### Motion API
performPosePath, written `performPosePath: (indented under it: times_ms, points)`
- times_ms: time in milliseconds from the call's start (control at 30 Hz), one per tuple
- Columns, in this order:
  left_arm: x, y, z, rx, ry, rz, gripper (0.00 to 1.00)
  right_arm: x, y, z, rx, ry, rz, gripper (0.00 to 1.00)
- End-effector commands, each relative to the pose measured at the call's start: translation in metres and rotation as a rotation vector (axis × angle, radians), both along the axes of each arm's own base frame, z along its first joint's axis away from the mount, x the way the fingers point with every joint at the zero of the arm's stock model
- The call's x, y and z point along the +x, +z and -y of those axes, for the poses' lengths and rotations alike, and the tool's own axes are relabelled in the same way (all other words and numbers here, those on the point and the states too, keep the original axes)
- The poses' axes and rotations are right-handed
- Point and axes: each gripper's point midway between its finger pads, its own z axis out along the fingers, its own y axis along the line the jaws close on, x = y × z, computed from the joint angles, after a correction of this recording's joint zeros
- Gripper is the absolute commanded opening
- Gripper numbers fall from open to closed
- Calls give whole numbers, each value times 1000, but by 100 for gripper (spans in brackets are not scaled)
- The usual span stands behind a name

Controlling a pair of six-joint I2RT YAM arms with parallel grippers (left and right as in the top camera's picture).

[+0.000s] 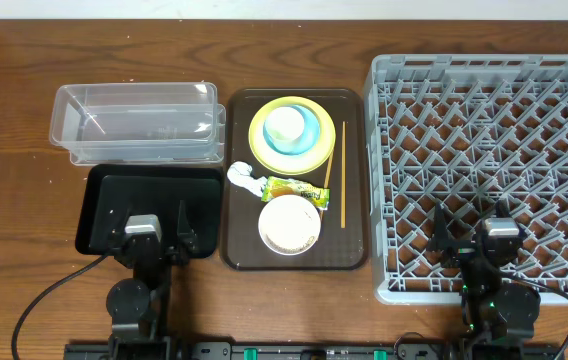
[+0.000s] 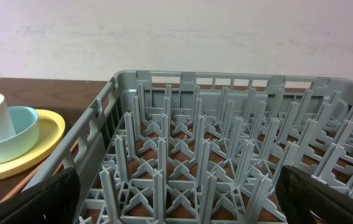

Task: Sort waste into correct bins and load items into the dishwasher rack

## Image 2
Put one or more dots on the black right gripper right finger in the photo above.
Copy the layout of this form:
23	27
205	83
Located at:
301	198

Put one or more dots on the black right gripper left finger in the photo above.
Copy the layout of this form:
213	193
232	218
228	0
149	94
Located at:
52	200

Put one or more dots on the grey dishwasher rack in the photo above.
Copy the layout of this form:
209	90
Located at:
192	147

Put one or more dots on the yellow plate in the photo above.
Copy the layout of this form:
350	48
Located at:
52	127

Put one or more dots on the light blue bowl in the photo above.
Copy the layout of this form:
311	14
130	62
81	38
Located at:
26	124

